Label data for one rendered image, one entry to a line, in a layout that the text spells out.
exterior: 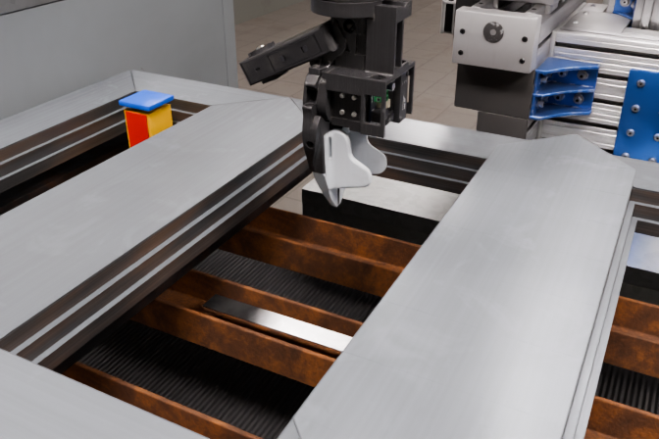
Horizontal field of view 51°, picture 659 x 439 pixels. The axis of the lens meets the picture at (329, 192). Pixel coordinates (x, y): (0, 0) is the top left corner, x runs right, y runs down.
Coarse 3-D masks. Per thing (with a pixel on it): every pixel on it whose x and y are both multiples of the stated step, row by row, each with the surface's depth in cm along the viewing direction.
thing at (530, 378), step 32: (384, 320) 61; (416, 320) 61; (448, 320) 61; (352, 352) 58; (384, 352) 58; (416, 352) 58; (448, 352) 58; (480, 352) 58; (512, 352) 58; (544, 352) 58; (448, 384) 54; (480, 384) 54; (512, 384) 54; (544, 384) 54; (576, 384) 54; (544, 416) 51
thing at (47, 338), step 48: (48, 144) 101; (96, 144) 109; (288, 144) 98; (384, 144) 98; (0, 192) 95; (240, 192) 88; (144, 240) 74; (192, 240) 80; (624, 240) 77; (96, 288) 68; (144, 288) 73; (48, 336) 63; (288, 432) 50; (576, 432) 54
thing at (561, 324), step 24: (408, 264) 69; (432, 264) 69; (408, 288) 66; (432, 288) 66; (456, 288) 66; (480, 288) 66; (504, 288) 66; (528, 288) 66; (432, 312) 62; (456, 312) 62; (480, 312) 62; (504, 312) 62; (528, 312) 62; (552, 312) 62; (576, 312) 62; (528, 336) 59; (552, 336) 59; (576, 336) 59
